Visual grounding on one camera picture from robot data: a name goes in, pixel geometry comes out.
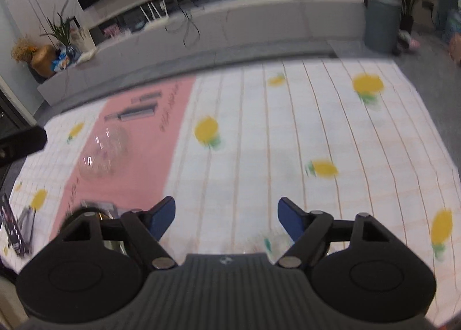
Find pink placemat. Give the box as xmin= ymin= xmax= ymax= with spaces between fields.
xmin=48 ymin=76 xmax=197 ymax=241

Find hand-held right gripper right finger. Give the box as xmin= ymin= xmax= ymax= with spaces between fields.
xmin=277 ymin=197 xmax=392 ymax=269

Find grey marble cabinet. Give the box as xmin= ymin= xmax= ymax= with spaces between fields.
xmin=37 ymin=0 xmax=369 ymax=108

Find plant in white pot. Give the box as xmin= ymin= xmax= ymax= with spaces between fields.
xmin=39 ymin=0 xmax=96 ymax=55

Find gold vase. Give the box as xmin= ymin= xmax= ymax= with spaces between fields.
xmin=30 ymin=45 xmax=59 ymax=79

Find pink slippers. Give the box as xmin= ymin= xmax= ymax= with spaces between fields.
xmin=397 ymin=30 xmax=421 ymax=54

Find black smartphone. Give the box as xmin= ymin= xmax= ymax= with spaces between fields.
xmin=0 ymin=192 xmax=23 ymax=258

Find stainless steel bowl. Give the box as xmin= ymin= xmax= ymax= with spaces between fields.
xmin=80 ymin=200 xmax=127 ymax=256

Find blue snack packets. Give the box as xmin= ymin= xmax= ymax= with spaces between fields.
xmin=52 ymin=46 xmax=82 ymax=72

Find clear glass plate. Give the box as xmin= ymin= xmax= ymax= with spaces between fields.
xmin=78 ymin=126 xmax=129 ymax=182

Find white router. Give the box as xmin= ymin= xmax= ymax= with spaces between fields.
xmin=140 ymin=0 xmax=171 ymax=29

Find lemon-print checked tablecloth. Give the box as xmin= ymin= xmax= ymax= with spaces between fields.
xmin=0 ymin=57 xmax=461 ymax=327

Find dried yellow flowers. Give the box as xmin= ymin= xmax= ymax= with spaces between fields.
xmin=11 ymin=37 xmax=38 ymax=64

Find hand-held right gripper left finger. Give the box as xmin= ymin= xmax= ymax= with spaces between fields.
xmin=61 ymin=196 xmax=178 ymax=270

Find black cable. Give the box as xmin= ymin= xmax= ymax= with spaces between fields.
xmin=165 ymin=6 xmax=201 ymax=48

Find metal phone stand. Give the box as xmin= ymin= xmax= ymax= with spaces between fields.
xmin=18 ymin=205 xmax=37 ymax=256

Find grey trash bin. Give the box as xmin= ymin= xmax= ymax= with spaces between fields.
xmin=364 ymin=0 xmax=403 ymax=54

